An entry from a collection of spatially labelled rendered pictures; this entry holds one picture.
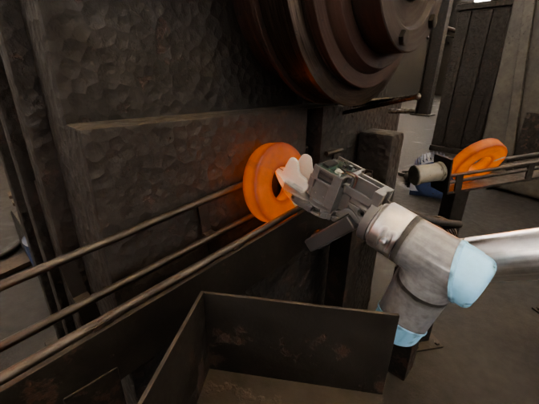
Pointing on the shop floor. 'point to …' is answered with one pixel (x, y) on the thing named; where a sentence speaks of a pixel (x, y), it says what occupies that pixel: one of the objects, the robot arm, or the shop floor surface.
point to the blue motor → (425, 183)
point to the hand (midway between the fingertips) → (280, 174)
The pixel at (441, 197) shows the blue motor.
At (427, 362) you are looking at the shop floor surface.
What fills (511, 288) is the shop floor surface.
